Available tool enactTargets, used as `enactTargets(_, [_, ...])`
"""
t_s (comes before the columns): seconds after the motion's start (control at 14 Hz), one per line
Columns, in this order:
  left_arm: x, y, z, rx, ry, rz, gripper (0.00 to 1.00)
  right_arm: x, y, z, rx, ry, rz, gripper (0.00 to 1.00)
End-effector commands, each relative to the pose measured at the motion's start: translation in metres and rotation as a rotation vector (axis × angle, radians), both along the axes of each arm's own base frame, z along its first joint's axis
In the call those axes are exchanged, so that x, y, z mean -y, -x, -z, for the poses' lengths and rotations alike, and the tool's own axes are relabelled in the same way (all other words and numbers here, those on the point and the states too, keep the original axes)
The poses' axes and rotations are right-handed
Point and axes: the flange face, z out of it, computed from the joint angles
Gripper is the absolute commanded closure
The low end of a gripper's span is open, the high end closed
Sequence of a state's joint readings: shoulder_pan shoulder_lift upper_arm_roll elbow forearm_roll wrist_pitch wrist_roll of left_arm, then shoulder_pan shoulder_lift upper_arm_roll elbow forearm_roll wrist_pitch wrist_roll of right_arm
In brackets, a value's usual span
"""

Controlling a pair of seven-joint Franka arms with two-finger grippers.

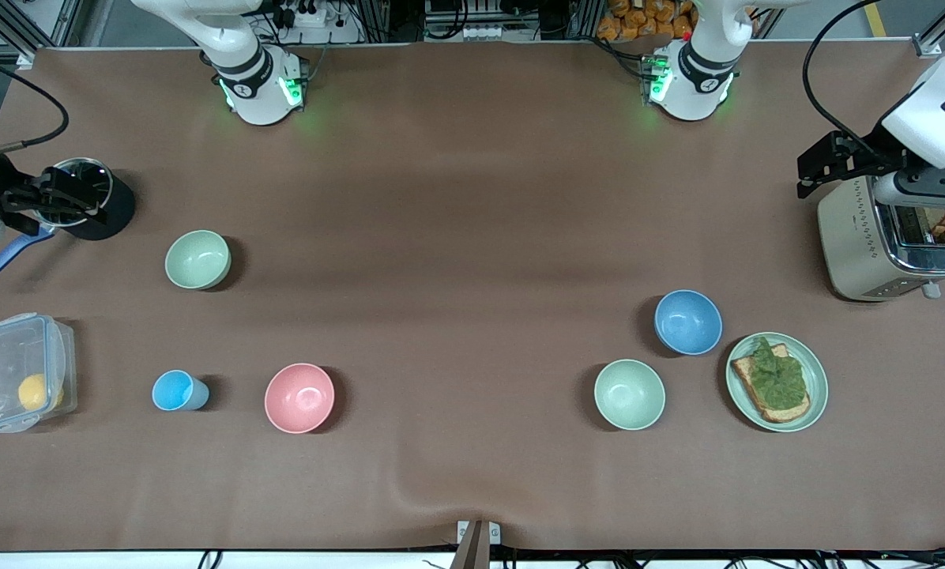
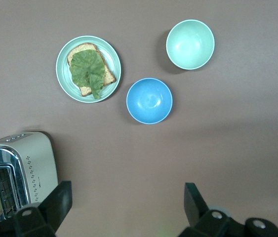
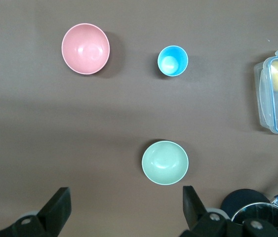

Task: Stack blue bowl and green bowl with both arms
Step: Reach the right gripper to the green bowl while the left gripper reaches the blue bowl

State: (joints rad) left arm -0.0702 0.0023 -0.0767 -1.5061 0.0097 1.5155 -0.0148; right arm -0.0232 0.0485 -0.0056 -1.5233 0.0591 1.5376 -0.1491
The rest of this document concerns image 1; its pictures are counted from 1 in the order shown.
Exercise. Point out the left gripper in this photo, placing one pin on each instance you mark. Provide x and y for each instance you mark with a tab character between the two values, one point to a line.
870	156

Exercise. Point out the light green bowl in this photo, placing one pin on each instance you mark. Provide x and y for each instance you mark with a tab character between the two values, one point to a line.
197	259
629	393

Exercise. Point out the blue bowl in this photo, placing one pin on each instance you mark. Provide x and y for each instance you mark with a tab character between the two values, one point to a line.
687	321

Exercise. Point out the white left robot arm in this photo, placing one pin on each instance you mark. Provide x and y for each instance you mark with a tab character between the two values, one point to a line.
694	91

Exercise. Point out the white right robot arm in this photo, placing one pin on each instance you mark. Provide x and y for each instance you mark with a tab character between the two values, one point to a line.
255	87

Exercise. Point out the pink bowl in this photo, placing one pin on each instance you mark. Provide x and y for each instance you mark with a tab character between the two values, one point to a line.
299	397

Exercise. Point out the glass lid with blue knob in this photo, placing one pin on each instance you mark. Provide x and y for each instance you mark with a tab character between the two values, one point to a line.
97	175

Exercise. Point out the beige and chrome toaster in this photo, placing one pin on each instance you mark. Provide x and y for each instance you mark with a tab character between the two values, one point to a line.
852	245

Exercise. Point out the brown toast slice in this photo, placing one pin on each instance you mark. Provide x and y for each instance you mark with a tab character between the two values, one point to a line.
943	225

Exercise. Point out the clear plastic lidded container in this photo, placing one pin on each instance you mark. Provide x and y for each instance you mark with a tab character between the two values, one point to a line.
6	356

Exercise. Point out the yellow lemon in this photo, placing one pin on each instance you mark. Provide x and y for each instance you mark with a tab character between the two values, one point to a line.
34	393

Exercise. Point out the light green plate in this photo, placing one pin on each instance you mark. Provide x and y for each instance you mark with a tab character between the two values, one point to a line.
818	371

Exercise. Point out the light blue cup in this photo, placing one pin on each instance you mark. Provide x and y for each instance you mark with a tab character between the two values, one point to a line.
174	390

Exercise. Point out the green lettuce leaf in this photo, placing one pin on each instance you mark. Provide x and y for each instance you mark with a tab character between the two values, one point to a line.
781	379

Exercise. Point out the brown bread slice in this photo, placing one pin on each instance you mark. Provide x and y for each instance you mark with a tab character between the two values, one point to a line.
745	375

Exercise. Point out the orange snack bag pile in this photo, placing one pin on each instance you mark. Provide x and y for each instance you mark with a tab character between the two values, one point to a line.
638	20

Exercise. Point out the brown table cloth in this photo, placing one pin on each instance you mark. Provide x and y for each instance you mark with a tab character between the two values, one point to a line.
472	340

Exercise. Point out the metal table edge bracket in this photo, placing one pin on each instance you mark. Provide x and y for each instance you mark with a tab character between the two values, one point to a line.
478	537

